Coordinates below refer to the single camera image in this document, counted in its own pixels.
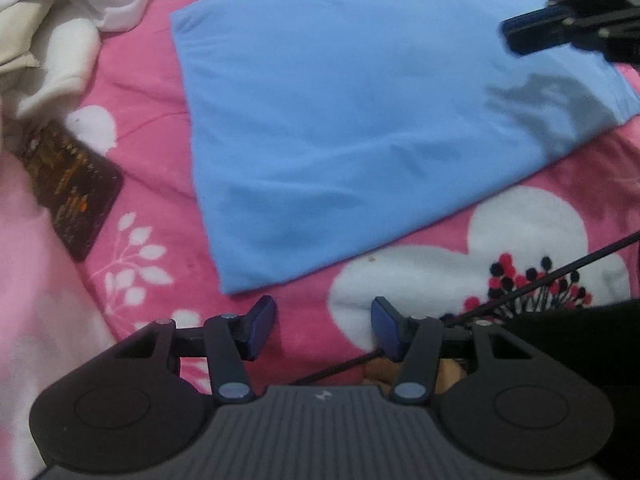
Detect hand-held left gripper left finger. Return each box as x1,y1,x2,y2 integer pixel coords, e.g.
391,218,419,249
115,295,278,405

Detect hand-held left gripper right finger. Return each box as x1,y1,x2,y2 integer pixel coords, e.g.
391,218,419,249
371,296,533,405

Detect blue t-shirt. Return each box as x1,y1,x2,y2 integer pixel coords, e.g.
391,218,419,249
170,0,640,296

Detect person's black trouser leg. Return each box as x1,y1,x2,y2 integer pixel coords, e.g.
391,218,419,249
445,300,640,466

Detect pink quilt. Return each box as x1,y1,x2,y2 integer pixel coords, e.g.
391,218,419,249
0,150,118,480

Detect black smartphone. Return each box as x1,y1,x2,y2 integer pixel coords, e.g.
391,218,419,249
17,122,125,262

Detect pink floral blanket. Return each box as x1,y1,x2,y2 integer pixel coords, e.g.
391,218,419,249
65,0,640,396

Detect beige garment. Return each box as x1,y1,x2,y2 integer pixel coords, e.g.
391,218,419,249
0,0,56,78

